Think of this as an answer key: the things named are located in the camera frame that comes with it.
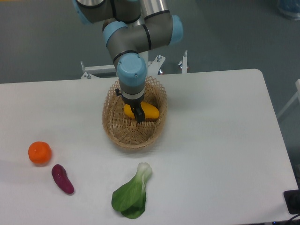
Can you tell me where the white frame at right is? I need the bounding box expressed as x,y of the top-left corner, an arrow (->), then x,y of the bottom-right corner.
277,79 -> 300,121

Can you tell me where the yellow mango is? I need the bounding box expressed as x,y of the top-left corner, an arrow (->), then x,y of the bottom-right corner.
123,101 -> 160,119

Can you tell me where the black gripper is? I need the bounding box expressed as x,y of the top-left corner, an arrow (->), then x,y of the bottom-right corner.
115,88 -> 145,123

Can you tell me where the orange tangerine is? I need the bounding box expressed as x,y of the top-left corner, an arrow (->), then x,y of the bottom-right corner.
28,141 -> 52,164

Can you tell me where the blue bag in background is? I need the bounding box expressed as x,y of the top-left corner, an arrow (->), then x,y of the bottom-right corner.
277,0 -> 300,21

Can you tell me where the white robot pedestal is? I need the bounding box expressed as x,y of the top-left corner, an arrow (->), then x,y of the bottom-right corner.
81,50 -> 189,79

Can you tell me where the woven wicker basket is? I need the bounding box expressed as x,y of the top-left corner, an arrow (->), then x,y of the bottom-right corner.
102,76 -> 168,150

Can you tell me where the green bok choy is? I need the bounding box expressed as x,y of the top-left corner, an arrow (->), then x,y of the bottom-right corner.
111,162 -> 152,219

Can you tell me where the black device at table edge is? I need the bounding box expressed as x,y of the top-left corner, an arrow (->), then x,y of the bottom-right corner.
283,189 -> 300,214

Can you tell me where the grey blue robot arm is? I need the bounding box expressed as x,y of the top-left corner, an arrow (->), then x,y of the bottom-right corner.
73,0 -> 183,123

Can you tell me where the purple sweet potato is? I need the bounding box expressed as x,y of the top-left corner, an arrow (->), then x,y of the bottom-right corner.
52,164 -> 75,195

